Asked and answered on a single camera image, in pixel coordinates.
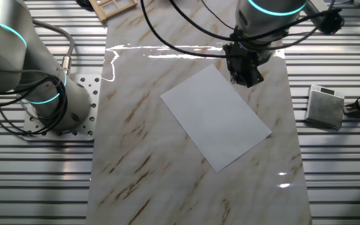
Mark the white paper sheet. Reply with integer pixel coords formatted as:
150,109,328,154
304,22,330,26
160,64,273,173

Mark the marble pattern table board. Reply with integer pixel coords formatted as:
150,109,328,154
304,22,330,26
85,0,313,225

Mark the grey cable with metal connector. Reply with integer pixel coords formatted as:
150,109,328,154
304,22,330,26
31,18,76,76

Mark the thin black cable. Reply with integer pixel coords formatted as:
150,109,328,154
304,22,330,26
168,0,342,43

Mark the small wooden window frame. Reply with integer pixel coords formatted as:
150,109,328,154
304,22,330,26
88,0,138,23

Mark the black cable bundle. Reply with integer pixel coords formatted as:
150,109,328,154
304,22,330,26
0,74,69,137

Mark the thick black braided cable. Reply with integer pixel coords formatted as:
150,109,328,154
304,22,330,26
139,0,231,59

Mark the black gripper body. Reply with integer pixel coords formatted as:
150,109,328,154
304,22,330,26
222,42,263,78

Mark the silver digital kitchen scale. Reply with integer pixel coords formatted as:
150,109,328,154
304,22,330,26
304,84,346,131

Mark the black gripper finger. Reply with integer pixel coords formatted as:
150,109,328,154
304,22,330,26
231,73,248,87
245,74,264,89

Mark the black cable wrap wad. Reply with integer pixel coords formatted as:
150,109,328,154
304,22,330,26
318,8,345,34

